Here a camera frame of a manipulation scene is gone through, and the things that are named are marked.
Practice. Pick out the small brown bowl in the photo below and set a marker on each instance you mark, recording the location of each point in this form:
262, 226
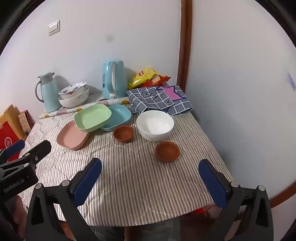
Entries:
167, 151
123, 134

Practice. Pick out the teal thermos jug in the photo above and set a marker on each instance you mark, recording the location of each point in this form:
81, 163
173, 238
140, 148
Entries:
49, 92

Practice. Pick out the yellow chips bag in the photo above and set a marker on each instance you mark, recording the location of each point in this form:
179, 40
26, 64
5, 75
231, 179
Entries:
141, 77

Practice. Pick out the white bowl grey swirls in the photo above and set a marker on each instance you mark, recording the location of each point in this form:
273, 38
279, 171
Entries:
74, 102

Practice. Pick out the person's left forearm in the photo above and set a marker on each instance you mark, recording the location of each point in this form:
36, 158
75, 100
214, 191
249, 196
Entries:
19, 215

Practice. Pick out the light blue electric kettle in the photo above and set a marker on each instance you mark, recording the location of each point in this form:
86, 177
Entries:
111, 78

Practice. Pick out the red box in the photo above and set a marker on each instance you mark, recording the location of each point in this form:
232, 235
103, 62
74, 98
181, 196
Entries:
8, 138

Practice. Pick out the person's leg in jeans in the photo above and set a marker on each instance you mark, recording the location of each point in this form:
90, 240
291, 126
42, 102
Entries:
138, 231

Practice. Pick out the white plate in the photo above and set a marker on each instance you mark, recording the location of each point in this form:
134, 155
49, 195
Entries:
155, 125

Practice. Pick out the floral oilcloth mat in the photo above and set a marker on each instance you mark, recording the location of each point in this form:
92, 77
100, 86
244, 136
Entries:
69, 110

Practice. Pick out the patterned brown box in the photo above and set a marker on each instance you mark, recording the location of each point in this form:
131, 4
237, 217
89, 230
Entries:
25, 121

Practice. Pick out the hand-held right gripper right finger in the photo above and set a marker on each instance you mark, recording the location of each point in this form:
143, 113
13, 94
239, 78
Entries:
212, 184

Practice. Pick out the blue red patterned bowl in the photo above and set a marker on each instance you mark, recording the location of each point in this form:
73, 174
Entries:
71, 91

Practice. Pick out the pink plastic plate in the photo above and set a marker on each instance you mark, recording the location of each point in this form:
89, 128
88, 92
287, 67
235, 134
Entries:
69, 139

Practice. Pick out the red chips bag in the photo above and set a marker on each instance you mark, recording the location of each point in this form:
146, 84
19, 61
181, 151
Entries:
160, 80

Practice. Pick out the brown cardboard box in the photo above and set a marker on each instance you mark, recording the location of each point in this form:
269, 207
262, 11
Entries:
11, 115

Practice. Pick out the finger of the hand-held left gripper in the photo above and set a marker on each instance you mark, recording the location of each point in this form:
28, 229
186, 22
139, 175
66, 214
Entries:
38, 150
15, 146

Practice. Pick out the brown wooden door frame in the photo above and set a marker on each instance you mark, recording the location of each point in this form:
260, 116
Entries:
185, 46

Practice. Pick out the light blue plastic plate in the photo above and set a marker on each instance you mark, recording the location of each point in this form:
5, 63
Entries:
119, 115

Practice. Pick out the grey checked cloth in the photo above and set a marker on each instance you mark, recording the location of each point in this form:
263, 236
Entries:
152, 99

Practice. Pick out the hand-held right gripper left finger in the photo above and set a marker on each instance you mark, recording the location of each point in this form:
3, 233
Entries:
87, 182

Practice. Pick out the white wall light switch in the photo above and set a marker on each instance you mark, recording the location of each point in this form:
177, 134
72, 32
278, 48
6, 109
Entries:
54, 27

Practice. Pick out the green plastic plate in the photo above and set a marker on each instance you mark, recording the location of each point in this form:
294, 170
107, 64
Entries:
92, 117

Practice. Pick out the wooden baseboard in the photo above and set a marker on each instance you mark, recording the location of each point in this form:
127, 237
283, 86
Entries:
284, 194

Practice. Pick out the striped quilted blanket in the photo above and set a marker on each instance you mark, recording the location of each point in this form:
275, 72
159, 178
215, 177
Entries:
138, 185

